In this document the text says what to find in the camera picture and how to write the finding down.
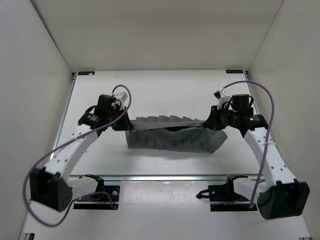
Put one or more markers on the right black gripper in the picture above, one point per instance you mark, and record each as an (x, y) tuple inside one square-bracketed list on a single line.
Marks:
[(212, 123)]

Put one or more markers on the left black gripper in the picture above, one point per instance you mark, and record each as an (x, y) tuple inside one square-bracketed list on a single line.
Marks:
[(126, 123)]

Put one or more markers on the grey pleated skirt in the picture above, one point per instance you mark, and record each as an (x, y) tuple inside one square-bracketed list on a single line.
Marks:
[(173, 133)]

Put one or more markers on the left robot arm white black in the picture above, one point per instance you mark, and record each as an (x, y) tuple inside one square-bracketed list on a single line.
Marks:
[(51, 185)]

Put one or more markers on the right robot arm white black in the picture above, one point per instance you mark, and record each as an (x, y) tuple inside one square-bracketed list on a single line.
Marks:
[(282, 195)]

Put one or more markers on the right blue corner sticker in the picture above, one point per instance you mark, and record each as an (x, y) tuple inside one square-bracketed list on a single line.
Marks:
[(234, 71)]

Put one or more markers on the blue corner sticker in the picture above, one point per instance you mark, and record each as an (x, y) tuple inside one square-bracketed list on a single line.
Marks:
[(234, 71), (86, 73)]

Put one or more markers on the left blue corner sticker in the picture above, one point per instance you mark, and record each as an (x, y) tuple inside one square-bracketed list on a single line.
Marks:
[(86, 73)]

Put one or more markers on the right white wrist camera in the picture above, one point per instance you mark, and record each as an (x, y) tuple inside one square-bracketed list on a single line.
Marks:
[(223, 97)]

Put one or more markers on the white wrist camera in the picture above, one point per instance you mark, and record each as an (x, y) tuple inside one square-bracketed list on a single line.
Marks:
[(120, 99), (223, 97)]

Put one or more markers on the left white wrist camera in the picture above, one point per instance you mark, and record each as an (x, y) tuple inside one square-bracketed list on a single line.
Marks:
[(120, 99)]

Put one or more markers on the aluminium front rail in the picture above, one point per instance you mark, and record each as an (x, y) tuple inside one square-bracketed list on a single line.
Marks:
[(170, 178)]

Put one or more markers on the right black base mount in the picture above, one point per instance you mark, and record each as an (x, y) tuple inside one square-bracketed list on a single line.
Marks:
[(223, 198)]

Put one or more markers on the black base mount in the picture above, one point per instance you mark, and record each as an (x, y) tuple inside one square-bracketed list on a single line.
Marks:
[(104, 197), (223, 198)]

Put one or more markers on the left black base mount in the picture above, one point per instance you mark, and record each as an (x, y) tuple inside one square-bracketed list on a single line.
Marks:
[(104, 197)]

